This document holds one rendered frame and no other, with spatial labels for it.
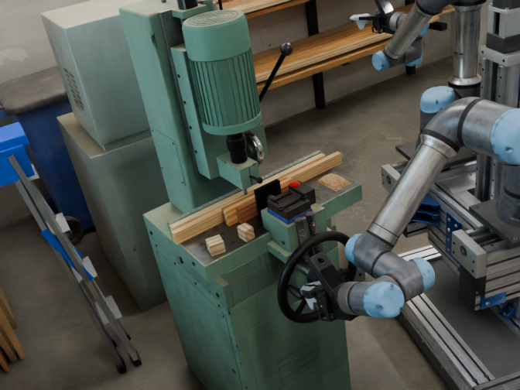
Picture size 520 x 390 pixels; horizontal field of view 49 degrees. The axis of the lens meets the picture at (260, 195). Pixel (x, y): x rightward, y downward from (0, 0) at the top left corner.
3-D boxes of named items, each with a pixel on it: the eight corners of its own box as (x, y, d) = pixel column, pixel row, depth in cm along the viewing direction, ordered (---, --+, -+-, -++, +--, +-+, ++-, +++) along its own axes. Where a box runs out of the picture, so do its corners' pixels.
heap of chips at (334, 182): (335, 191, 182) (335, 186, 181) (316, 181, 190) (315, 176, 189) (351, 183, 185) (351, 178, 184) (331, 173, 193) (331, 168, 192)
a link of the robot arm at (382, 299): (413, 309, 120) (384, 326, 116) (381, 306, 130) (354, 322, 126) (401, 275, 119) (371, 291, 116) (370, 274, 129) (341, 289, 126)
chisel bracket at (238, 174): (243, 194, 172) (239, 170, 168) (220, 179, 183) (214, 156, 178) (263, 185, 175) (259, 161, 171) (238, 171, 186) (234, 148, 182)
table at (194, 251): (224, 299, 154) (220, 282, 151) (174, 252, 177) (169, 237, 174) (384, 210, 180) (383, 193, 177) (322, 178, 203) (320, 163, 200)
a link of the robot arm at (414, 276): (402, 243, 133) (367, 261, 128) (439, 265, 125) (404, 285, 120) (401, 270, 137) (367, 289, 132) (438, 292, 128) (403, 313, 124)
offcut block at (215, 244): (211, 257, 162) (209, 246, 160) (207, 249, 165) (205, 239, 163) (226, 251, 163) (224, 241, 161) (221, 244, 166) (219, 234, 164)
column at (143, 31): (196, 226, 195) (145, 15, 159) (168, 203, 212) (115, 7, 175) (250, 200, 205) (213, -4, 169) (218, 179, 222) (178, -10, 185)
